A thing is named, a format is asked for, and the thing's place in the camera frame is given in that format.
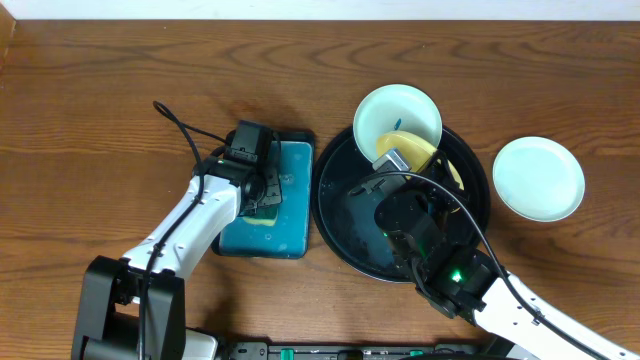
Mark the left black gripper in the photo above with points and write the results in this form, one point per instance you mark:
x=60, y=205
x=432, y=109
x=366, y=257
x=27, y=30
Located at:
x=270, y=187

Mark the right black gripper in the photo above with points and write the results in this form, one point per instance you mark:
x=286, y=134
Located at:
x=443, y=192

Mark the yellow plate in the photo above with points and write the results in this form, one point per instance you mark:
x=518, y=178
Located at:
x=416, y=150

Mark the green yellow sponge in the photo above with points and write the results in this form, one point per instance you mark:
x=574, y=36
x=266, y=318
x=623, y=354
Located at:
x=263, y=217

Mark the mint plate with blue stain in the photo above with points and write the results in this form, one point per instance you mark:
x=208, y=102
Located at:
x=395, y=107

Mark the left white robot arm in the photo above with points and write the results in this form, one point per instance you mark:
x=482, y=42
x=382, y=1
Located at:
x=134, y=307

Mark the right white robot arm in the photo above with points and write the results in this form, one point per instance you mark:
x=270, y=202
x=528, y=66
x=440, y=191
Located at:
x=458, y=279

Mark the round black serving tray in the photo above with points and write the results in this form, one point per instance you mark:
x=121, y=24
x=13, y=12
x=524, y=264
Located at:
x=346, y=222

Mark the black rectangular water tray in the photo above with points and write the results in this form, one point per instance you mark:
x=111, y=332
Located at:
x=293, y=154

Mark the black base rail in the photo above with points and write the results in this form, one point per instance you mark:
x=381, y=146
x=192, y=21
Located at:
x=264, y=351

